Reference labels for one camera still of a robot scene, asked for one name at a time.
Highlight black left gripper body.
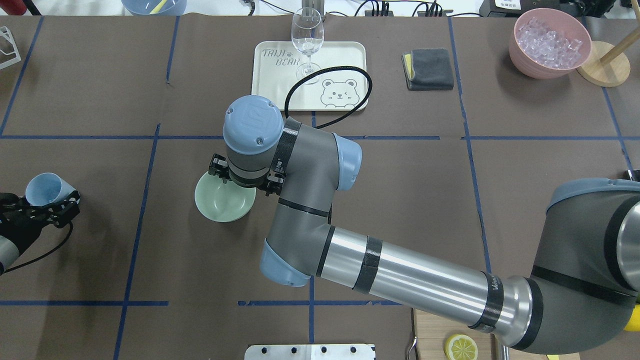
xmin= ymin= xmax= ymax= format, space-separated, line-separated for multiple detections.
xmin=0 ymin=193 xmax=50 ymax=251

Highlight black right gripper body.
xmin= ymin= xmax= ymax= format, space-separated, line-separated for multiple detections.
xmin=208 ymin=153 xmax=285 ymax=197

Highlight light blue plastic cup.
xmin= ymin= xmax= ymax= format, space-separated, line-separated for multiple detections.
xmin=25 ymin=172 xmax=76 ymax=200

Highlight light green bowl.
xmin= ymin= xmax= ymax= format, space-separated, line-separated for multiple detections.
xmin=194 ymin=173 xmax=257 ymax=223

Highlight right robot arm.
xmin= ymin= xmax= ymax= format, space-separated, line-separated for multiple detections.
xmin=209 ymin=95 xmax=639 ymax=354

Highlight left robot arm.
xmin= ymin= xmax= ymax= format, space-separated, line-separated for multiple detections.
xmin=0 ymin=190 xmax=81 ymax=274

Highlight blue bowl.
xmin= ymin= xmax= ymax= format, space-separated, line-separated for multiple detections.
xmin=121 ymin=0 xmax=188 ymax=16

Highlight pink bowl of ice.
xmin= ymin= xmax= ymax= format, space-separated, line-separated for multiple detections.
xmin=509 ymin=7 xmax=592 ymax=80

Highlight cream bear tray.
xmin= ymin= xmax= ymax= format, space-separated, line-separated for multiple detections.
xmin=251 ymin=41 xmax=368 ymax=111

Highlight clear wine glass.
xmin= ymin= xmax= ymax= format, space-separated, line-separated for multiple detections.
xmin=291 ymin=7 xmax=325 ymax=80

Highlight red bottle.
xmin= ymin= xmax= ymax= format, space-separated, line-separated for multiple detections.
xmin=0 ymin=0 xmax=28 ymax=16

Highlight yellow plastic fork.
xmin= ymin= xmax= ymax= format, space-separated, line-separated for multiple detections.
xmin=149 ymin=0 xmax=167 ymax=15

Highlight wooden cutting board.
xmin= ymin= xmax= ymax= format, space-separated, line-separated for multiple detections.
xmin=414 ymin=310 xmax=550 ymax=360

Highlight lemon half slice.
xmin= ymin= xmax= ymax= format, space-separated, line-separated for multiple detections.
xmin=443 ymin=333 xmax=479 ymax=360

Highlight wooden mug tree stand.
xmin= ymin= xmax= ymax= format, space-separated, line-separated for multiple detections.
xmin=577 ymin=27 xmax=640 ymax=87

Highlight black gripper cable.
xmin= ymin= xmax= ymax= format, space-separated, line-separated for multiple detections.
xmin=284 ymin=65 xmax=374 ymax=130

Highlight white wire cup rack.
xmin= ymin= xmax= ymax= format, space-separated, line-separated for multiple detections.
xmin=0 ymin=26 xmax=22 ymax=69

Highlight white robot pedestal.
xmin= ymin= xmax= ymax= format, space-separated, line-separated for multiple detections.
xmin=244 ymin=343 xmax=377 ymax=360

